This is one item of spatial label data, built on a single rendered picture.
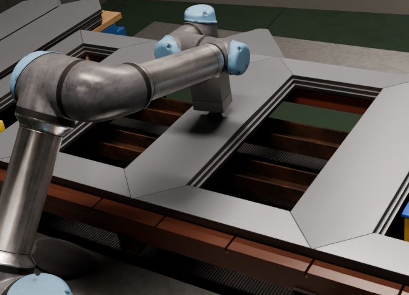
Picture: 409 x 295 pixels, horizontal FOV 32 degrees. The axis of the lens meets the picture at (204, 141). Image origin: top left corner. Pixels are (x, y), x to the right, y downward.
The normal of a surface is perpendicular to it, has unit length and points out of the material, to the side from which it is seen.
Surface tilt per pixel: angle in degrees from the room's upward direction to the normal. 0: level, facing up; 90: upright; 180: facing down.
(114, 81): 51
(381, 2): 90
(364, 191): 0
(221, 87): 90
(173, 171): 0
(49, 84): 55
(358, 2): 90
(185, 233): 0
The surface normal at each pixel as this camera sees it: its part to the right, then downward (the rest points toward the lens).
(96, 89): 0.22, 0.01
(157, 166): -0.13, -0.84
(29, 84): -0.57, -0.14
